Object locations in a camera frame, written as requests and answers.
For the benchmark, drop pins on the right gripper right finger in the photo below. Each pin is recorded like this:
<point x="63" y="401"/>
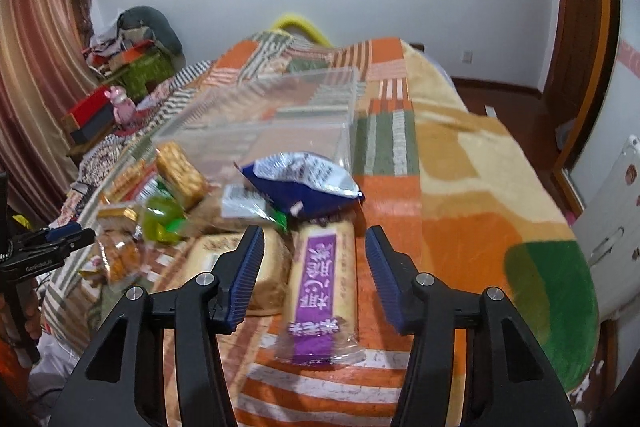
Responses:
<point x="509" y="381"/>

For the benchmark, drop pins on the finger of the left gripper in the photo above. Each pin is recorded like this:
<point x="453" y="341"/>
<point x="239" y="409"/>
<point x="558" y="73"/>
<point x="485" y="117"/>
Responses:
<point x="62" y="247"/>
<point x="54" y="234"/>

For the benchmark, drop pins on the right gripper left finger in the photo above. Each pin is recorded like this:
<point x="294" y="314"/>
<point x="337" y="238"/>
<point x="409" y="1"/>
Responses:
<point x="119" y="380"/>

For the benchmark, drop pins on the purple label cake roll pack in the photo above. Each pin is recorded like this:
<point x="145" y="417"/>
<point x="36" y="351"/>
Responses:
<point x="319" y="320"/>

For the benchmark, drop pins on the blue white chip bag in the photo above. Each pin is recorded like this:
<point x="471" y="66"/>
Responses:
<point x="303" y="185"/>

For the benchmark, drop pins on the fried snack clear bag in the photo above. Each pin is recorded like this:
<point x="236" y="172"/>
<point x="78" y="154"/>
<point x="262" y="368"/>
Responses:
<point x="114" y="259"/>

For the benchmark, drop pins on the orange cracker pack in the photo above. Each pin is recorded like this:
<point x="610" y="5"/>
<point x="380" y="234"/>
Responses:
<point x="123" y="184"/>

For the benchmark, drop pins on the green jelly cup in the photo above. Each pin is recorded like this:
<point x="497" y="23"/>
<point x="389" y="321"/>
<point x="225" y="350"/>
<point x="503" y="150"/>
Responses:
<point x="160" y="220"/>

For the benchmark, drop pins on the red white snack bag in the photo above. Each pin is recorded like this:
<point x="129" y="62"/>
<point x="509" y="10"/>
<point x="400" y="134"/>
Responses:
<point x="145" y="189"/>

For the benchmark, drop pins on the clear wrapped barcode snack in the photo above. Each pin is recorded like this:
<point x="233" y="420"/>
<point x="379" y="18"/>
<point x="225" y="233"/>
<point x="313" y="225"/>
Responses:
<point x="233" y="207"/>

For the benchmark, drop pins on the peanut brittle bar pack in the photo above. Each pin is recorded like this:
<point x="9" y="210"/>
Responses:
<point x="183" y="180"/>

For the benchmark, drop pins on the dark blue flat box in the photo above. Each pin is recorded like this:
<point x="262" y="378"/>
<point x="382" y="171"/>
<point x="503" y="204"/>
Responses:
<point x="103" y="120"/>

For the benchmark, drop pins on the red gift box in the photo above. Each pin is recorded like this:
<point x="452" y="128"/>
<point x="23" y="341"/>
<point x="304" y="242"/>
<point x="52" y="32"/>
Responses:
<point x="84" y="110"/>

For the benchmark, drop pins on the pink plush toy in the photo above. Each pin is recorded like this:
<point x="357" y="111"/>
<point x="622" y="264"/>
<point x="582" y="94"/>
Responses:
<point x="123" y="107"/>

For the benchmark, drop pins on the striped red curtain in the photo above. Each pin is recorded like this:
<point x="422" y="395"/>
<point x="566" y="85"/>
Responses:
<point x="43" y="75"/>

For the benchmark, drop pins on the green cardboard box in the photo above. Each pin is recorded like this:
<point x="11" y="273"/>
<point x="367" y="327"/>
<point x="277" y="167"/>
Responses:
<point x="143" y="75"/>

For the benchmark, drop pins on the clear plastic storage box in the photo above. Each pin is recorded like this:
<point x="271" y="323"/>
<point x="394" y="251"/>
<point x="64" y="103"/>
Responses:
<point x="228" y="127"/>

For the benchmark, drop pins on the yellow bed headboard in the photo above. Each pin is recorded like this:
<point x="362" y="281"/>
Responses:
<point x="297" y="22"/>

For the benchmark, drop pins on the brown wooden door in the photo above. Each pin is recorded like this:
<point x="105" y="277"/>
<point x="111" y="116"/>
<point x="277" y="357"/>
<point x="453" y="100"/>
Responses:
<point x="580" y="70"/>

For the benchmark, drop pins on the wall socket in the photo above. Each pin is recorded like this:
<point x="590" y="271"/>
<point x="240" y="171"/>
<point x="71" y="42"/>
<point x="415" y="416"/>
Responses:
<point x="467" y="57"/>

